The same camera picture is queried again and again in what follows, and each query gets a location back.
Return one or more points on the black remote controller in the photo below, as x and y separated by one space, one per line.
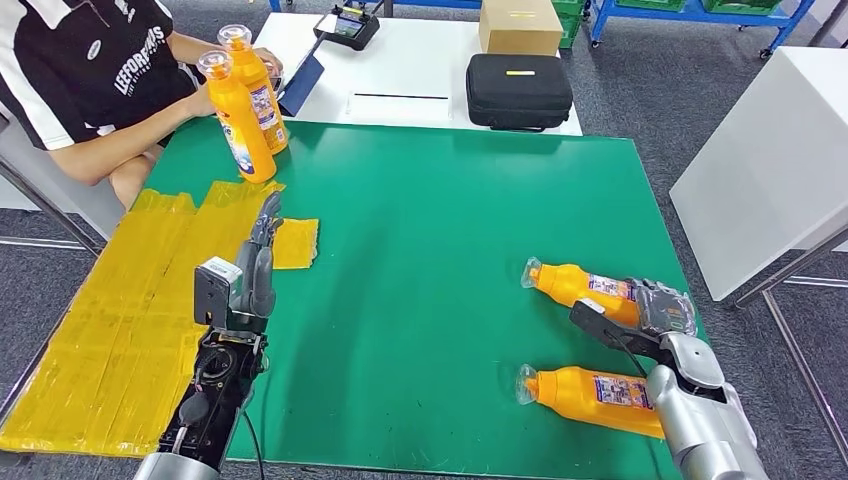
348 26

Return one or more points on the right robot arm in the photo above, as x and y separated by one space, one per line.
702 417

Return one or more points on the person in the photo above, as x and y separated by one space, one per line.
86 66

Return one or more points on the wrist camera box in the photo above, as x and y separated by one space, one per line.
603 328
215 295

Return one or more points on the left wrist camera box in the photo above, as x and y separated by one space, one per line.
215 295

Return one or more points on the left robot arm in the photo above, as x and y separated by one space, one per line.
212 391

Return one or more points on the person's left hand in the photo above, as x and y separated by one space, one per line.
273 61

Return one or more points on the black pen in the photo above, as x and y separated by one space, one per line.
401 97

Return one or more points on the person's right forearm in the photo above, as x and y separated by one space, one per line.
126 142

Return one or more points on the black zip carrying case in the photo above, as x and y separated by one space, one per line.
519 93

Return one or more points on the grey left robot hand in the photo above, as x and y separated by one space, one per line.
258 285

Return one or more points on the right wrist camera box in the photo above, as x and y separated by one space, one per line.
603 328

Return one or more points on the person's right hand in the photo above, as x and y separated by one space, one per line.
201 101

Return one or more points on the white table with metal legs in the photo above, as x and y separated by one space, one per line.
762 172
40 185

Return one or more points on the person's left forearm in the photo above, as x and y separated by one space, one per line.
195 48

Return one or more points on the brown cardboard box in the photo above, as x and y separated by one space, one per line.
522 28

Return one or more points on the orange detergent bottle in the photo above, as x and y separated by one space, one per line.
235 119
570 285
265 99
576 397

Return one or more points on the yellow taped cardboard mat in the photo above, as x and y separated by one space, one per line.
99 331

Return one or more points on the blue wheeled metal rack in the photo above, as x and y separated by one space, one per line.
702 12

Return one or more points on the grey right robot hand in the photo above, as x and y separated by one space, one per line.
666 311

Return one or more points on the blue tablet cover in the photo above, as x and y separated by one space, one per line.
303 83

